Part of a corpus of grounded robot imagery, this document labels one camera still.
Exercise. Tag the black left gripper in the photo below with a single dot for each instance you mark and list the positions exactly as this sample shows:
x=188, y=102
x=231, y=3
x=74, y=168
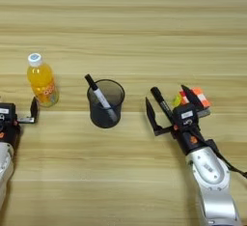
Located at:
x=9, y=133

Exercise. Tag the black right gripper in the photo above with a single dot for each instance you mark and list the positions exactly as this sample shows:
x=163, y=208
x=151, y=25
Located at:
x=193, y=139

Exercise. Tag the all black marker pen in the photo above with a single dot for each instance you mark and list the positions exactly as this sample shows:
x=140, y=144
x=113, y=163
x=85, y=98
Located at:
x=159, y=99

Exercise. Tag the orange juice bottle white cap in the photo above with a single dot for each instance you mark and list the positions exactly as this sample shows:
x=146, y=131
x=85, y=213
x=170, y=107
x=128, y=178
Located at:
x=43, y=81

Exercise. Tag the black mesh pen cup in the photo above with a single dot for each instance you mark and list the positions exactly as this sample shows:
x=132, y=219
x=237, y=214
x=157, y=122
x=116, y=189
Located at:
x=106, y=117

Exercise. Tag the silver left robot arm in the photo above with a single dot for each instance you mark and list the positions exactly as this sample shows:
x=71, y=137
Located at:
x=5, y=168

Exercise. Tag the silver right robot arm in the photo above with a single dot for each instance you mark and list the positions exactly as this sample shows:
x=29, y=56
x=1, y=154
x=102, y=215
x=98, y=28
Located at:
x=212, y=178

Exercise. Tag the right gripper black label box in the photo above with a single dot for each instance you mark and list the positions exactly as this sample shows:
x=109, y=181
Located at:
x=186, y=115

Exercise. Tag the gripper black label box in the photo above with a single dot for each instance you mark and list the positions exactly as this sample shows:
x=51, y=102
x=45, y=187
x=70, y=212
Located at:
x=7, y=112
x=186, y=115

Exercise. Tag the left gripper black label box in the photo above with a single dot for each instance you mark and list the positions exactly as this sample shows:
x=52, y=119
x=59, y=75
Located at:
x=7, y=112

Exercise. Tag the black marker white barrel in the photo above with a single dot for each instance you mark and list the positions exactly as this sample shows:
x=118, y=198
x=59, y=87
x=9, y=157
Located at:
x=100, y=96

